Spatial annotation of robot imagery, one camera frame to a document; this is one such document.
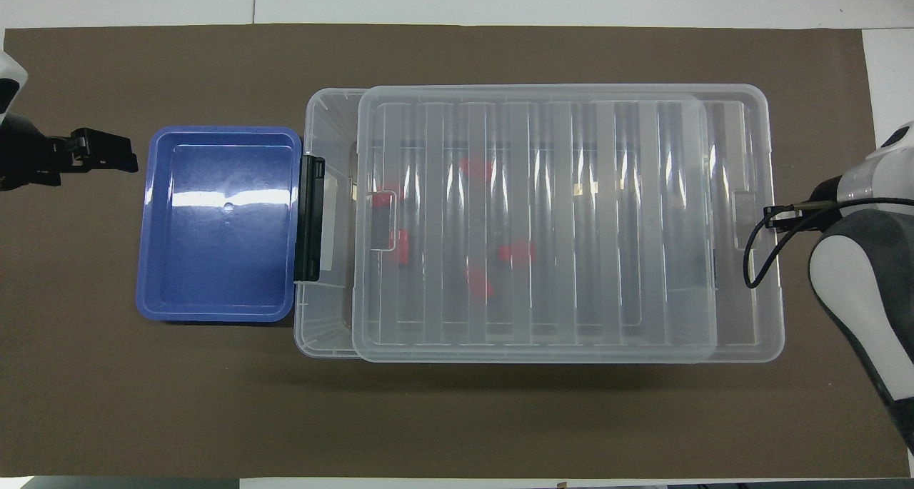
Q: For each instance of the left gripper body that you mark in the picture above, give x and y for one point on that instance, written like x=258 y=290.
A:
x=25 y=160

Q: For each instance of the red block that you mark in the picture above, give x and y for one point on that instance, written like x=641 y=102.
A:
x=476 y=168
x=383 y=200
x=516 y=252
x=401 y=246

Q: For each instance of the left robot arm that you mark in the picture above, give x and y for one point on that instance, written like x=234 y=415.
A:
x=8 y=82

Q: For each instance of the black box latch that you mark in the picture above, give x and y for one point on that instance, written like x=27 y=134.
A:
x=311 y=218

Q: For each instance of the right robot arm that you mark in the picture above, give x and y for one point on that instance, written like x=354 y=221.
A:
x=850 y=282

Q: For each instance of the clear plastic box lid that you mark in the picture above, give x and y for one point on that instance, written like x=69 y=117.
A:
x=571 y=225
x=330 y=121

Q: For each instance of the blue plastic tray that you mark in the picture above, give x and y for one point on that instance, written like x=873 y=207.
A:
x=221 y=225

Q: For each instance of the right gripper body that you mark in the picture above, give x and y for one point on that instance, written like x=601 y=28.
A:
x=827 y=193

